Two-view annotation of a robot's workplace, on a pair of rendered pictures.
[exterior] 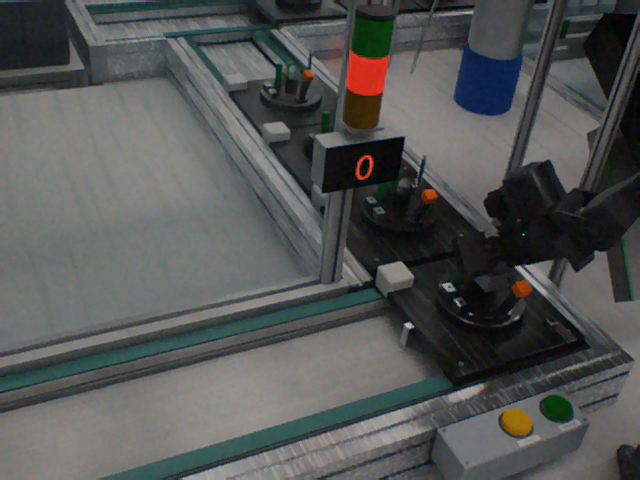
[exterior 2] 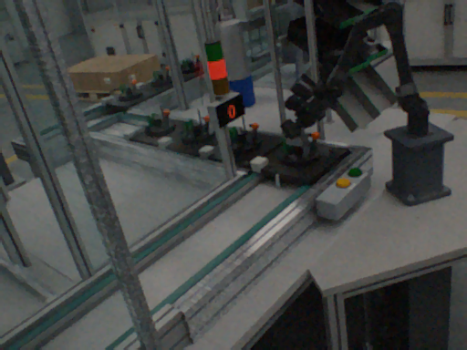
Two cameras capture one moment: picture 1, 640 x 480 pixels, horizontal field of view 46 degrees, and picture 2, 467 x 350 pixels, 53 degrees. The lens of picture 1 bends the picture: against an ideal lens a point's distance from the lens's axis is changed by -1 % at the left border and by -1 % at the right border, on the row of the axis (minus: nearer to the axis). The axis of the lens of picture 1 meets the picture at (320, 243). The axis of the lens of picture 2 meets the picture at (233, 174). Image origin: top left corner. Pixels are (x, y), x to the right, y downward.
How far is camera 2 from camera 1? 51 cm
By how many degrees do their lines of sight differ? 15
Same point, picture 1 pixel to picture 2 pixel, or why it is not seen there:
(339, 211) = (226, 139)
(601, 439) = (377, 185)
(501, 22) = (235, 61)
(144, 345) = (171, 231)
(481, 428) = (331, 190)
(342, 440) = (281, 218)
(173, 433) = (208, 254)
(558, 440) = (362, 183)
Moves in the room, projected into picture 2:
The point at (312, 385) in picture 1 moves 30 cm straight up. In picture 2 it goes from (252, 214) to (235, 124)
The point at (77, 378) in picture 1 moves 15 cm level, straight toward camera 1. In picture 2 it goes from (151, 254) to (183, 275)
